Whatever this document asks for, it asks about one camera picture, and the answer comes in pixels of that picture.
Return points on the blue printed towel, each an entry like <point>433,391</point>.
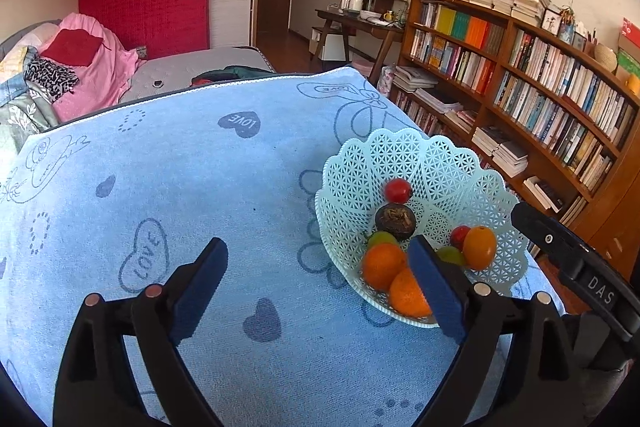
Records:
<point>200,157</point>

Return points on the pale printed quilt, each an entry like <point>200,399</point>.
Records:
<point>15,62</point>

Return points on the dark brown round fruit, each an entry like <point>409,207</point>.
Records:
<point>395,221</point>

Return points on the large green tomato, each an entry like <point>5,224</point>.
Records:
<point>382,238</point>

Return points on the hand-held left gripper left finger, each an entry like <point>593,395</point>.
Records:
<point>200,292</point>

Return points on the dark green cloth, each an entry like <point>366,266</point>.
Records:
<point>240,74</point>

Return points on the light blue lace plastic basket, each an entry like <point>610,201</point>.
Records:
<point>425,162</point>

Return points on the white box under desk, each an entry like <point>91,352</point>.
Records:
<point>327,44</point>

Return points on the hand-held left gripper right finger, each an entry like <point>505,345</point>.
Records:
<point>435,292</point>

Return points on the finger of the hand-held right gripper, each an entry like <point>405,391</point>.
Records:
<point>542,234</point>

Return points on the red tomato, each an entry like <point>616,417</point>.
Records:
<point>459,237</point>
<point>398,190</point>

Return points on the wooden desk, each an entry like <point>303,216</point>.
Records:
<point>360,24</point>

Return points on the denim jacket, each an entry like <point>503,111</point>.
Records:
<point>12,92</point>

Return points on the pink cloth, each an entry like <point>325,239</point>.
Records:
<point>105,72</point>

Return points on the white kettle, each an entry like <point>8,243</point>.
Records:
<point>356,2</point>

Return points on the red cloth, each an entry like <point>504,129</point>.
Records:
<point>70,47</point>

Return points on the wooden bookshelf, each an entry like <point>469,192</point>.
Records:
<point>505,57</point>

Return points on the grey bed mattress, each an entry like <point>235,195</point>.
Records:
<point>190,64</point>

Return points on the leopard print cloth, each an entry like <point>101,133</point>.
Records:
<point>50,79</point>

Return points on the large orange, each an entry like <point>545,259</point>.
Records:
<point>382,264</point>

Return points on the rows of shelved books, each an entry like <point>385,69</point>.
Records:
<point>540,97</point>

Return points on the grey floral cloth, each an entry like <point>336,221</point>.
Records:
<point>25,119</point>

